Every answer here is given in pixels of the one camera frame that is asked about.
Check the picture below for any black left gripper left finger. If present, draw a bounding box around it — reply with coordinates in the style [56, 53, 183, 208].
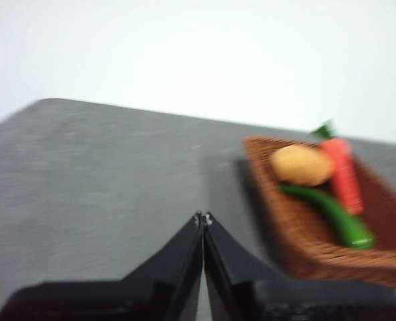
[0, 210, 205, 321]

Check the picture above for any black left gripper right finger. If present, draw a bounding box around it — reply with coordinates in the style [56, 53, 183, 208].
[202, 210, 396, 321]

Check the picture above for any long green pepper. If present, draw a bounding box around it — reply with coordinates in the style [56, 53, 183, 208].
[278, 183, 376, 250]

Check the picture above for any brown wicker basket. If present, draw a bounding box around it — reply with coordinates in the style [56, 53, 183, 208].
[243, 135, 396, 288]

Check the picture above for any yellow-brown potato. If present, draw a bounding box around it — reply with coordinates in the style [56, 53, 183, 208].
[271, 144, 334, 187]

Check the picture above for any orange carrot with green leaves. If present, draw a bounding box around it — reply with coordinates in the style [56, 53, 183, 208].
[310, 119, 365, 215]

